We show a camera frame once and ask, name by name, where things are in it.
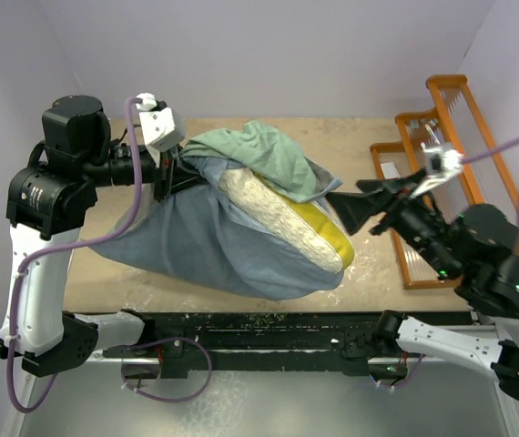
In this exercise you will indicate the white quilted pillow yellow stripe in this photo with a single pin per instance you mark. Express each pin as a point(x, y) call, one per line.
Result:
point(305, 226)

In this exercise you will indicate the white red small box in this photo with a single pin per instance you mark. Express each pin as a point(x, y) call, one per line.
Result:
point(389, 170)

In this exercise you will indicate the patchwork green beige pillowcase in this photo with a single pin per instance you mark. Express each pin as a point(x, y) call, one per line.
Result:
point(202, 237)

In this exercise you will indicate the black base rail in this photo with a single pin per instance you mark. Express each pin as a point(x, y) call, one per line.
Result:
point(176, 343)

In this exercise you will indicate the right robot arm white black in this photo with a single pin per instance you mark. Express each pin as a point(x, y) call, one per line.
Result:
point(476, 251)

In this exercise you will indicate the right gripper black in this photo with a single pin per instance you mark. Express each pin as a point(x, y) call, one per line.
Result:
point(393, 208)

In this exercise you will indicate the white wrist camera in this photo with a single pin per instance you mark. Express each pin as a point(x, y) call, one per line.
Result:
point(442, 163)
point(162, 127)

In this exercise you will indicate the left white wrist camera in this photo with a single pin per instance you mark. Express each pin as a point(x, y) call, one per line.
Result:
point(162, 127)

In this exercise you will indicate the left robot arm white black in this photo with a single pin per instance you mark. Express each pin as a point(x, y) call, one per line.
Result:
point(46, 207)

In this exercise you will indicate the aluminium frame rail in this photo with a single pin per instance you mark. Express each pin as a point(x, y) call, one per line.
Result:
point(486, 323)

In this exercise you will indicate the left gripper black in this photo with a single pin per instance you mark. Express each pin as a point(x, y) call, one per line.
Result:
point(163, 177)

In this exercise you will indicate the green capped marker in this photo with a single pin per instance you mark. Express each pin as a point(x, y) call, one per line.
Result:
point(432, 134)

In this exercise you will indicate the orange wooden tiered rack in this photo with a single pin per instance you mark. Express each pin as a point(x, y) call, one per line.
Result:
point(455, 118)

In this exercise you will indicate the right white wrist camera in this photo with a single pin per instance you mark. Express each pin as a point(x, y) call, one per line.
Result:
point(442, 163)

